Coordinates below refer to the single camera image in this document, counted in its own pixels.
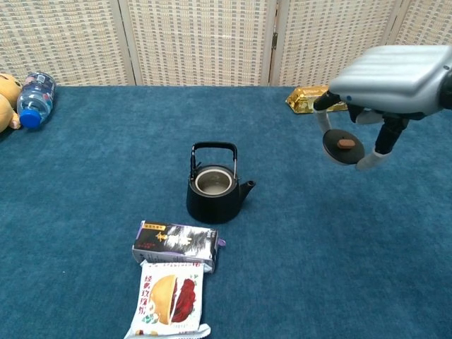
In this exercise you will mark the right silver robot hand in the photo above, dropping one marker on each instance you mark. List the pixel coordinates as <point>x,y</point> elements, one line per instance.
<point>388,77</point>

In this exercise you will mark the black teapot lid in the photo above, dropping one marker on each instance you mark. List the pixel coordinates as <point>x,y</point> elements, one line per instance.
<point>335,141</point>

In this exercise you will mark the black teapot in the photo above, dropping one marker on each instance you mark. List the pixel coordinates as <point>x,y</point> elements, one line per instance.
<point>212,212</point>

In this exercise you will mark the gold snack package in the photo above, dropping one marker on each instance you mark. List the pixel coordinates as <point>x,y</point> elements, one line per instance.
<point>300,102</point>

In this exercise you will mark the blue table cloth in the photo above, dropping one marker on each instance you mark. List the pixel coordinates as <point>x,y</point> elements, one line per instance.
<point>300,212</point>

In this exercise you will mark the woven bamboo folding screen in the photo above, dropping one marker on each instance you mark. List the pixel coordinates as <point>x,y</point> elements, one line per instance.
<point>197,42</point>

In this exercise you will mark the rose cake snack packet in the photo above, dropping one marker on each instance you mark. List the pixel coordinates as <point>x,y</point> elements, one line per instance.
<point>166,300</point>

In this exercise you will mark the blue water bottle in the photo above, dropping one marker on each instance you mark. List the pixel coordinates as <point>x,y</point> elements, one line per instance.
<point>35,102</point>

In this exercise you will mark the yellow plush toy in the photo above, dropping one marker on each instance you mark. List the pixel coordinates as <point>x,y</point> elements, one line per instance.
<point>7,92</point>

